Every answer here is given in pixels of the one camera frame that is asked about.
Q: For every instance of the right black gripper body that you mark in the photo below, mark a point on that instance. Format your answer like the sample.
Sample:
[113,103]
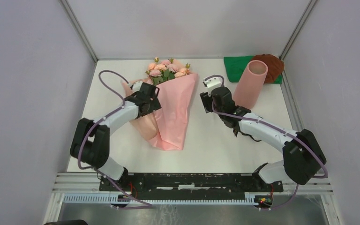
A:
[216,108]

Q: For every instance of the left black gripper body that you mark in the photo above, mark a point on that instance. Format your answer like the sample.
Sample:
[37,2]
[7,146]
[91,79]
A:
[154,105]

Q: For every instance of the pink flower bouquet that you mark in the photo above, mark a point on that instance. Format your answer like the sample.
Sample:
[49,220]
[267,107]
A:
[166,128]

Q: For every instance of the black ribbon gold lettering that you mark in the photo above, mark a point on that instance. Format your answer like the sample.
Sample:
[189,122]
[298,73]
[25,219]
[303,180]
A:
[236,132]

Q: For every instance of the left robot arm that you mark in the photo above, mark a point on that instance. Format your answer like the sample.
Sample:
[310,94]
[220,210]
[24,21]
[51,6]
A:
[91,142]

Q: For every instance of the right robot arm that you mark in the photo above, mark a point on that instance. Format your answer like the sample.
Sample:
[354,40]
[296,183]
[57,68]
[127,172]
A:
[303,157]

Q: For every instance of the pink cylindrical vase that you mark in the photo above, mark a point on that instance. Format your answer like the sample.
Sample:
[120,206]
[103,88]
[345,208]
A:
[250,84]

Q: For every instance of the green cloth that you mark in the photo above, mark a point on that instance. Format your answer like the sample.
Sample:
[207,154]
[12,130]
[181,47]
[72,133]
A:
[235,66]

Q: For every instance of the brown cloth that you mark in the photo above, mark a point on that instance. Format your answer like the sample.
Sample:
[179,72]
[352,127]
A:
[275,68]

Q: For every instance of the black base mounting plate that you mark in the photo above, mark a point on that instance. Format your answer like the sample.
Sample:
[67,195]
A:
[195,186]

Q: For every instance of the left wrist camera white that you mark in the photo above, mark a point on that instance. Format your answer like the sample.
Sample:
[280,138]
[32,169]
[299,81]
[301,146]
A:
[136,86]

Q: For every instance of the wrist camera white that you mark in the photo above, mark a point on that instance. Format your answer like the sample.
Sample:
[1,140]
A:
[136,86]
[213,83]

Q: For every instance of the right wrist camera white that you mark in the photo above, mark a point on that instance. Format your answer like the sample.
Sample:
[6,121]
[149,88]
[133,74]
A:
[213,83]

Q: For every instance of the blue slotted cable duct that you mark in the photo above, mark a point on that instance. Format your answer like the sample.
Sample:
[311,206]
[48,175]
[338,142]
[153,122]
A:
[117,199]

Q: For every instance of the aluminium rail frame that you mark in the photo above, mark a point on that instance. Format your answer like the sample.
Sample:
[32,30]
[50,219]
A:
[86,182]

